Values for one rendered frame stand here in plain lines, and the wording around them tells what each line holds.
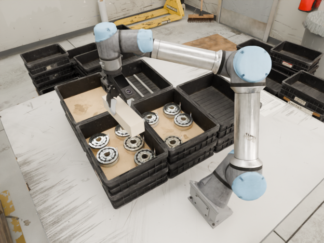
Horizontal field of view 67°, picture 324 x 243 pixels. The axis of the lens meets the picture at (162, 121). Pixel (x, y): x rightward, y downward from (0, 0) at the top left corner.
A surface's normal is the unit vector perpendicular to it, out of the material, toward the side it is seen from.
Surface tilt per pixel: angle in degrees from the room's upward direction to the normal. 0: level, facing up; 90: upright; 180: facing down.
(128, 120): 0
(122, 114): 0
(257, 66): 49
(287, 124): 0
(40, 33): 90
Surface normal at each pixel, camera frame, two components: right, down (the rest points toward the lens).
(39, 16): 0.60, 0.54
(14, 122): -0.02, -0.73
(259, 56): -0.02, 0.04
